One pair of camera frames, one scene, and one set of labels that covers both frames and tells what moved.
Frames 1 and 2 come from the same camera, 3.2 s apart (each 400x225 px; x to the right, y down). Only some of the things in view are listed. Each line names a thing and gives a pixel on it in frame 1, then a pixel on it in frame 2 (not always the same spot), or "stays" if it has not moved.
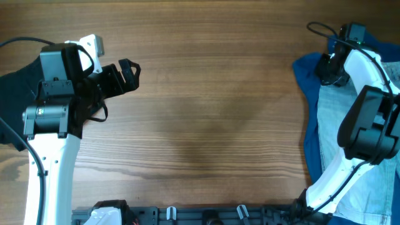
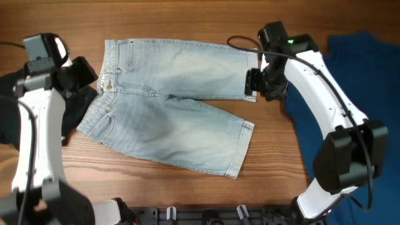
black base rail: (237, 216) stays
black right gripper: (320, 70) -> (252, 83)
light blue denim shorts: (369, 200) -> (139, 106)
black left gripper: (119, 86) -> (89, 75)
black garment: (17, 88) stays
